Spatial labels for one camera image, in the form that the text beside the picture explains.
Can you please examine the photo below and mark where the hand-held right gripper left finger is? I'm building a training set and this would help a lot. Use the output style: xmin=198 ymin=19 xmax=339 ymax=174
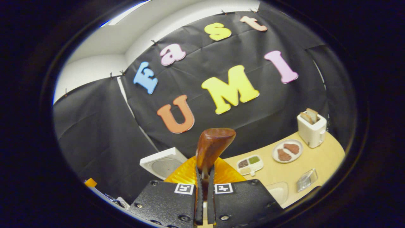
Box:
xmin=128 ymin=156 xmax=203 ymax=228

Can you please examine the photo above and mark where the metal wire chopstick holder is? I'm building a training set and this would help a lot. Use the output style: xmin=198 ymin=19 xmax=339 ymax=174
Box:
xmin=297 ymin=168 xmax=318 ymax=193

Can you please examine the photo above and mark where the white rice cooker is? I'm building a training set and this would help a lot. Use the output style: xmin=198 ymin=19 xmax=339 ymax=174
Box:
xmin=140 ymin=147 xmax=189 ymax=180

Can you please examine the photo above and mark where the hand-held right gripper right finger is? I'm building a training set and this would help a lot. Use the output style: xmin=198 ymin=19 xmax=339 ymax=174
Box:
xmin=207 ymin=157 xmax=284 ymax=228

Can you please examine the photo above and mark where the clear tray of rice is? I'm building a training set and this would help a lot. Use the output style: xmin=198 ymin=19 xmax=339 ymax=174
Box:
xmin=266 ymin=182 xmax=289 ymax=206

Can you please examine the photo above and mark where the brown meat piece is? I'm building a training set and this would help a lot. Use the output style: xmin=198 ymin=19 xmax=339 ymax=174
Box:
xmin=283 ymin=143 xmax=300 ymax=155
xmin=277 ymin=149 xmax=292 ymax=162

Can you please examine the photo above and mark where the white toaster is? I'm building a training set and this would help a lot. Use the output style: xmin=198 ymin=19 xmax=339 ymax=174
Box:
xmin=297 ymin=112 xmax=327 ymax=149

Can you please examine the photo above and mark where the white divided dish of beans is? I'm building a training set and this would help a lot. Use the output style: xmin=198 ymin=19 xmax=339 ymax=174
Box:
xmin=236 ymin=155 xmax=264 ymax=176

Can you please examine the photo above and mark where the brown wooden spoon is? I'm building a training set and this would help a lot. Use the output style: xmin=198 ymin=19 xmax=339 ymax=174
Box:
xmin=196 ymin=128 xmax=236 ymax=200

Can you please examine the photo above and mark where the white oval plate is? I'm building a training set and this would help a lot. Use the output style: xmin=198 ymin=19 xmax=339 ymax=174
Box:
xmin=272 ymin=139 xmax=303 ymax=164

